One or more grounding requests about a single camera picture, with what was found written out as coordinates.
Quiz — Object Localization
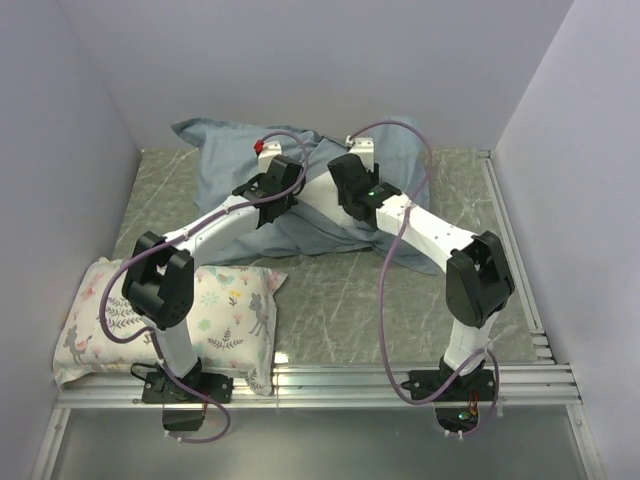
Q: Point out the blue-grey pillowcase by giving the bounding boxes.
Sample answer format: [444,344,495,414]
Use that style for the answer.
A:
[172,117,430,265]

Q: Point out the white pillow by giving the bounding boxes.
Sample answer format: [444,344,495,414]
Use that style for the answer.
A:
[297,171,353,227]

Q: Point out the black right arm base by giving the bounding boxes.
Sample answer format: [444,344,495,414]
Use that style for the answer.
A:
[401,364,500,438]

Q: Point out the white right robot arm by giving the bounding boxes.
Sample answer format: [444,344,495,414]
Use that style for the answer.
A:
[328,154,515,400]

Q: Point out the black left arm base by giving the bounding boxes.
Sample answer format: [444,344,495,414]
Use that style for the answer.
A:
[130,362,233,434]

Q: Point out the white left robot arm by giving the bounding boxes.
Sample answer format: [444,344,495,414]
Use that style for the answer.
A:
[122,154,308,402]

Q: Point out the floral patterned pillow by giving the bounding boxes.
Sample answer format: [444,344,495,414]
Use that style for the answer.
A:
[53,257,289,398]

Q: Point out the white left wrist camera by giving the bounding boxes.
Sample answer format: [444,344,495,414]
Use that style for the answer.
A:
[254,140,282,173]

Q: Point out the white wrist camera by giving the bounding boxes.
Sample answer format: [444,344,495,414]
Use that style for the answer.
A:
[254,140,282,173]
[346,136,375,171]

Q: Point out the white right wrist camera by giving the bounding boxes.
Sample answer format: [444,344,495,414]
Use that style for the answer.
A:
[346,136,375,171]

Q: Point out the aluminium right side rail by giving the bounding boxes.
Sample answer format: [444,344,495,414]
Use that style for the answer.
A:
[477,150,556,365]

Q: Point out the aluminium frame rail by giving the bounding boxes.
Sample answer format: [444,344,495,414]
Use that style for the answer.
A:
[54,364,582,410]

